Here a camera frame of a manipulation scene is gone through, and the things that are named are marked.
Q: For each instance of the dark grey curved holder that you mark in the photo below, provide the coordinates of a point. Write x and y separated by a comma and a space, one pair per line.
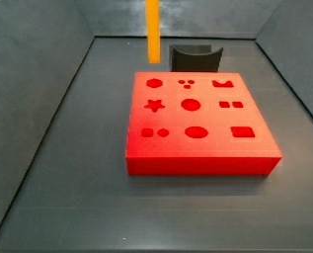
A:
195, 58

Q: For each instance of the red shape-sorting block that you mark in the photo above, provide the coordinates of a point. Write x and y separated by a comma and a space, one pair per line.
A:
196, 125

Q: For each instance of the orange square-circle peg object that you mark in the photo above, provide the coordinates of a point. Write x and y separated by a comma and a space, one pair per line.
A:
153, 30

